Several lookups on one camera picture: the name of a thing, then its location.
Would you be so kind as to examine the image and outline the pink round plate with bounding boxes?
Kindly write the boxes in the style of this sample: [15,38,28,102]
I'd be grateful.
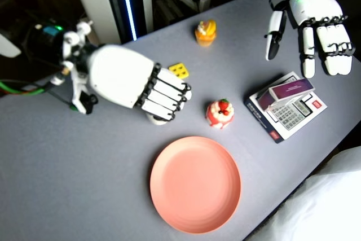
[149,135,242,235]

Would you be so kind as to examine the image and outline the yellow square block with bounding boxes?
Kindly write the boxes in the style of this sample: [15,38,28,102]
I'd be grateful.
[168,62,190,80]

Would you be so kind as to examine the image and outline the white paper cup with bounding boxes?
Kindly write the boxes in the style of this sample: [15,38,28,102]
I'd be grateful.
[145,112,170,126]

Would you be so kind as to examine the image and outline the white cloth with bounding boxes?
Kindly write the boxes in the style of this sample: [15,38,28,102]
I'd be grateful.
[249,146,361,241]

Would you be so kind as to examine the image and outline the orange toy cupcake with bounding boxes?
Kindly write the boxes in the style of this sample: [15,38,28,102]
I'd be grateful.
[194,19,217,47]

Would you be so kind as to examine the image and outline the white calculator box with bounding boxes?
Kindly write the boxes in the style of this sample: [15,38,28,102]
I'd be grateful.
[243,71,328,144]

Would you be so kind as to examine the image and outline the purple small box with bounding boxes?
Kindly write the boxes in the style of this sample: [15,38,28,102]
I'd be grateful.
[256,77,316,111]

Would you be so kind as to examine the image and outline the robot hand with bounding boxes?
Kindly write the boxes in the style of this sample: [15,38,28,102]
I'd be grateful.
[87,45,192,125]
[265,0,355,80]

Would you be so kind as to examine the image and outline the grey table cloth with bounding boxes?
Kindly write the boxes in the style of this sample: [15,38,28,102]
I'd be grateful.
[0,0,361,241]

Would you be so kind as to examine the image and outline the strawberry toy cake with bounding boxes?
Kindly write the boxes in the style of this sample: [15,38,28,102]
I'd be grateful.
[205,98,235,130]

